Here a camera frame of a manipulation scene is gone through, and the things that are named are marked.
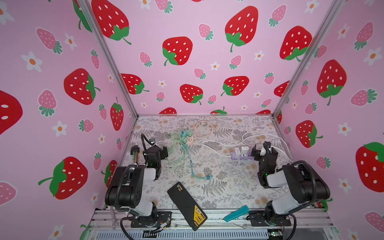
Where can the teal plastic handle tool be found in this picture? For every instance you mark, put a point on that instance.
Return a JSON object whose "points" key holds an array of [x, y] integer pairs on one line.
{"points": [[236, 214]]}

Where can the round pink power socket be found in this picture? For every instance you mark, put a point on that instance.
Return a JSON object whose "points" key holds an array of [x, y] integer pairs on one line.
{"points": [[189, 141]]}

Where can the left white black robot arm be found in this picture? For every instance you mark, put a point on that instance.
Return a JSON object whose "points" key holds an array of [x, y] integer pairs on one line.
{"points": [[124, 193]]}

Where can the black rectangular case yellow label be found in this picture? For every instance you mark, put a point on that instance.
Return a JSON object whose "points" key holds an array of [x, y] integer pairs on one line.
{"points": [[192, 212]]}

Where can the purple white power strip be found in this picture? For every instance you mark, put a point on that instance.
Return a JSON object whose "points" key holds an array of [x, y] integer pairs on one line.
{"points": [[236, 157]]}

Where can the white charger on strip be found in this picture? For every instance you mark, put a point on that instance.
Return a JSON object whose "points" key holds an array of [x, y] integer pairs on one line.
{"points": [[244, 150]]}

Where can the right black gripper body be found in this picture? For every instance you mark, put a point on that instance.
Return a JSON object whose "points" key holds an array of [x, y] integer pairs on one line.
{"points": [[265, 153]]}

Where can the hex key set holder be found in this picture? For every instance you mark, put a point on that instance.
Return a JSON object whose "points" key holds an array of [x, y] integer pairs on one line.
{"points": [[134, 152]]}

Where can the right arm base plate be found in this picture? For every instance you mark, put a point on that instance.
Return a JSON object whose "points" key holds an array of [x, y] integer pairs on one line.
{"points": [[261, 219]]}

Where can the light green usb charger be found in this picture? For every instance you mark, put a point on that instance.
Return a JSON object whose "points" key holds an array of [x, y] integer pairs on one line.
{"points": [[189, 133]]}

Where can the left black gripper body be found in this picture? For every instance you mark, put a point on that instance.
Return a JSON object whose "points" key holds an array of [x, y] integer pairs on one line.
{"points": [[161, 151]]}

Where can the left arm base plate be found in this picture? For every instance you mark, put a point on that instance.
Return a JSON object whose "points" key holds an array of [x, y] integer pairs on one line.
{"points": [[153, 221]]}

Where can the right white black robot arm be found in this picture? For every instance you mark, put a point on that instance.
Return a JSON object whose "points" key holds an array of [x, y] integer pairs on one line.
{"points": [[305, 188]]}

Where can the aluminium front rail frame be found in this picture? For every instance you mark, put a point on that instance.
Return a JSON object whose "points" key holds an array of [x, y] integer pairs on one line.
{"points": [[312, 224]]}

